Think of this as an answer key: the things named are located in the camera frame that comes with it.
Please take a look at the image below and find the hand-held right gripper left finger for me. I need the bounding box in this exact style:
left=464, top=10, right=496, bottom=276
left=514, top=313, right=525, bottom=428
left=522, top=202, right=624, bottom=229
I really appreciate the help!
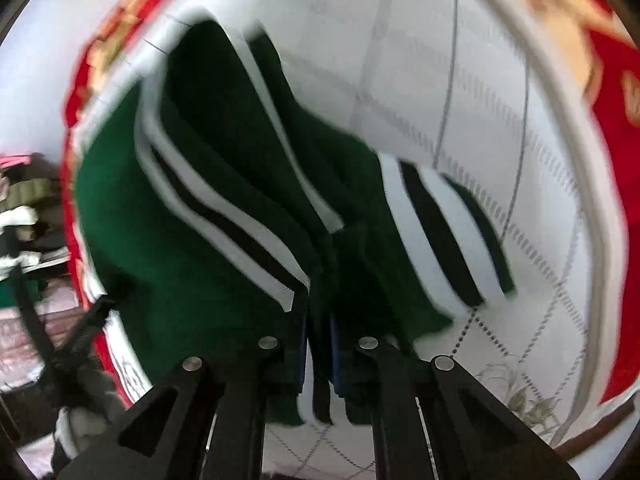
left=55, top=290, right=311, bottom=480

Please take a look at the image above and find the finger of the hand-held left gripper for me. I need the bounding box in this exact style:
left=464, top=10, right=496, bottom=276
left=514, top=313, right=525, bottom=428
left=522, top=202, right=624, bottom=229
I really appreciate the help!
left=12, top=264, right=117, bottom=398

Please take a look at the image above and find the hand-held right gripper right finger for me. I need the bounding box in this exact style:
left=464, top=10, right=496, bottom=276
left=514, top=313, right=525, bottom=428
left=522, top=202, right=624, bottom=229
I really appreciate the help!
left=327, top=310, right=581, bottom=480

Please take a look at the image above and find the green white striped jacket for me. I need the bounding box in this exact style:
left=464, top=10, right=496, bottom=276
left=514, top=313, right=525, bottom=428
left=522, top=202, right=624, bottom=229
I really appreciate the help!
left=75, top=20, right=517, bottom=427

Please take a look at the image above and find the pile of clothes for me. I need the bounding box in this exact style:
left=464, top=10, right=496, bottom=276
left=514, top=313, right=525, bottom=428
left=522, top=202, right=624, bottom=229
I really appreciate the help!
left=0, top=152, right=73, bottom=283

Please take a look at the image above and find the pink patterned cloth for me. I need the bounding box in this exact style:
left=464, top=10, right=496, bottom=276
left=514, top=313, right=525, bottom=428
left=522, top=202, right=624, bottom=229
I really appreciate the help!
left=0, top=285, right=108, bottom=393

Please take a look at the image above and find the grey fuzzy cloth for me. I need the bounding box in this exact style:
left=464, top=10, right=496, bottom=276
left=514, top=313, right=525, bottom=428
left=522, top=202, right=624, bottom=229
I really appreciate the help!
left=50, top=360, right=132, bottom=463

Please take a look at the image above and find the white quilted bedspread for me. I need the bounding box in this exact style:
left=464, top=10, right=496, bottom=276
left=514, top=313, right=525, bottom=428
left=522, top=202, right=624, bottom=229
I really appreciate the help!
left=75, top=0, right=626, bottom=480

